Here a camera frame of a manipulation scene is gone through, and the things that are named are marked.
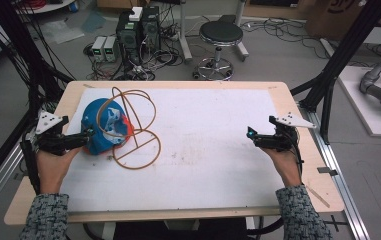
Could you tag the round white table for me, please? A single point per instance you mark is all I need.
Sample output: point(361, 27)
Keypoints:
point(44, 5)

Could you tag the black round stool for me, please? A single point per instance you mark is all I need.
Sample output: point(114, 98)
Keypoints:
point(220, 33)

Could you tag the thin wooden stick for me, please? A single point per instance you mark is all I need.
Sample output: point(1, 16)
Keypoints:
point(318, 196)

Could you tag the person's right hand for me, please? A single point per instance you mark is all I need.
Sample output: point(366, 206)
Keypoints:
point(284, 165)

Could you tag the grey stand leg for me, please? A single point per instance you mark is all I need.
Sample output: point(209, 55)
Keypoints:
point(185, 36)

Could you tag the white table mat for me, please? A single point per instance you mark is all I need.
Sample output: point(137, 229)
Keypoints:
point(194, 150)

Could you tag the cardboard box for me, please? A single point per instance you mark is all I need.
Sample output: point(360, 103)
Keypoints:
point(334, 16)

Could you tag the grey tape piece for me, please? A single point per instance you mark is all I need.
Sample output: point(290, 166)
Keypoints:
point(327, 171)

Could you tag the person's left hand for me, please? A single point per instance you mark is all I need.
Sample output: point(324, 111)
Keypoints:
point(55, 170)

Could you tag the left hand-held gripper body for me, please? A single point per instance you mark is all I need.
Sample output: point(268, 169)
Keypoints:
point(49, 140)

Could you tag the blue and orange cap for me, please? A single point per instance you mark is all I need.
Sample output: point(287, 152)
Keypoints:
point(103, 130)

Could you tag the black frame post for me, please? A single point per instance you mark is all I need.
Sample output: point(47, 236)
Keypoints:
point(14, 50)
point(338, 63)

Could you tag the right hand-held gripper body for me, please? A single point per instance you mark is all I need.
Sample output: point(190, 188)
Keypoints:
point(283, 135)

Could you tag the white floor board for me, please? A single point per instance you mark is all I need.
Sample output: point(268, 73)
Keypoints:
point(364, 110)

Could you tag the white box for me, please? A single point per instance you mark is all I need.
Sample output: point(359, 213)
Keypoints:
point(136, 14)

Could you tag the black computer tower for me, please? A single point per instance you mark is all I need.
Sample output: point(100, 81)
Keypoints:
point(128, 36)
point(151, 28)

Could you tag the paper sheets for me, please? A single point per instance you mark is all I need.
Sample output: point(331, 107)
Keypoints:
point(64, 30)

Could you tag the white power supply unit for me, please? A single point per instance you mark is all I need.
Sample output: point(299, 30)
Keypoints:
point(98, 48)
point(110, 48)

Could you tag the blue tape roll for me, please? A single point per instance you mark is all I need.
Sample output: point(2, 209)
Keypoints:
point(73, 6)

